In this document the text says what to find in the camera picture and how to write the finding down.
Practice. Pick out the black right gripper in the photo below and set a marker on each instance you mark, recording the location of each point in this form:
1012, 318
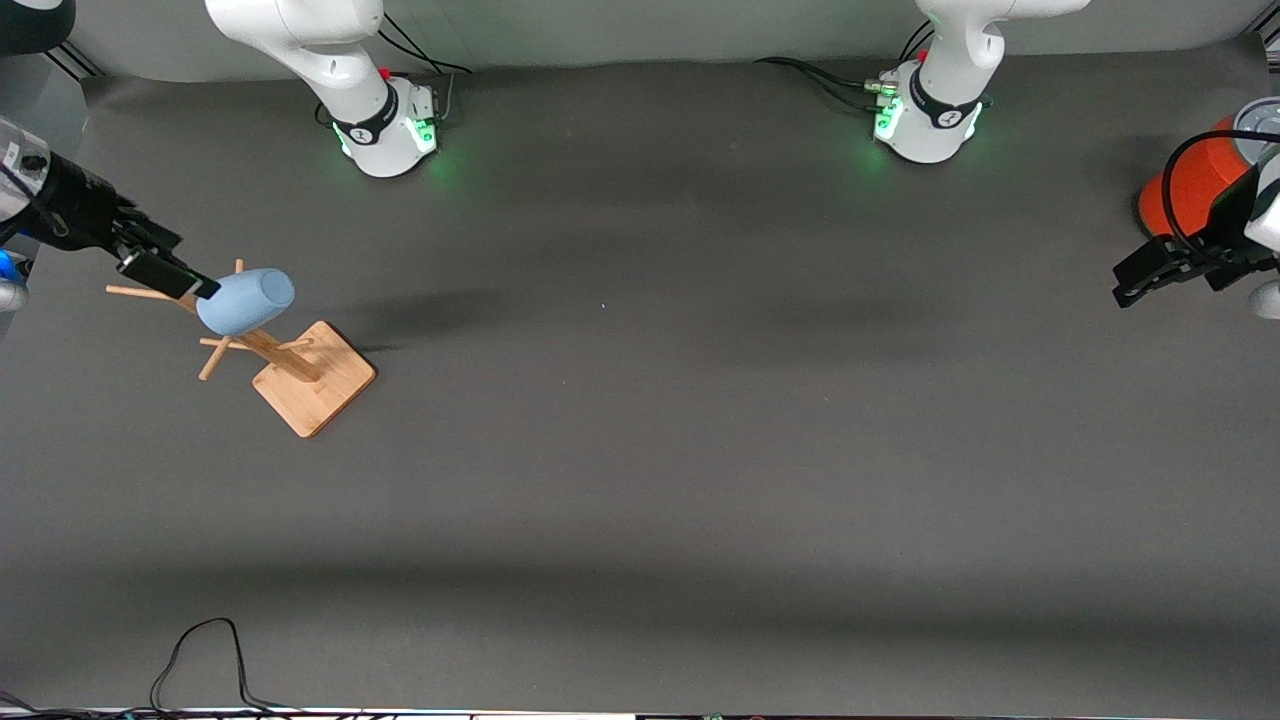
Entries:
80, 211

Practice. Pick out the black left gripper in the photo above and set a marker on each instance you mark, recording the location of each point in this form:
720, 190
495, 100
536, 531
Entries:
1226, 223

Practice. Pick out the light blue plastic cup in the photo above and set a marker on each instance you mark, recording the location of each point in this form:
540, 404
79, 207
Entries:
245, 300

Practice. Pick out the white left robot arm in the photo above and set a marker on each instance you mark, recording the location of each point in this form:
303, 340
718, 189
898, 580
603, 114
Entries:
950, 70

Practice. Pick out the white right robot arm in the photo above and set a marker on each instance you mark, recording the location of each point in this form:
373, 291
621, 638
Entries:
330, 60

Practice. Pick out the wooden cup rack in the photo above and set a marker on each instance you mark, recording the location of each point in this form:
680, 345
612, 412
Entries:
315, 385

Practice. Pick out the orange soda can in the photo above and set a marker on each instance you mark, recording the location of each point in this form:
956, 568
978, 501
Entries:
1195, 185

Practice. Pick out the dark grey table mat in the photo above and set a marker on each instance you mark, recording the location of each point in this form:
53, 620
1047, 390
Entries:
640, 500

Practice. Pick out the black frame rail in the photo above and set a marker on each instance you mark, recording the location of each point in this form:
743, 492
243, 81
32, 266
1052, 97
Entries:
1268, 35
72, 62

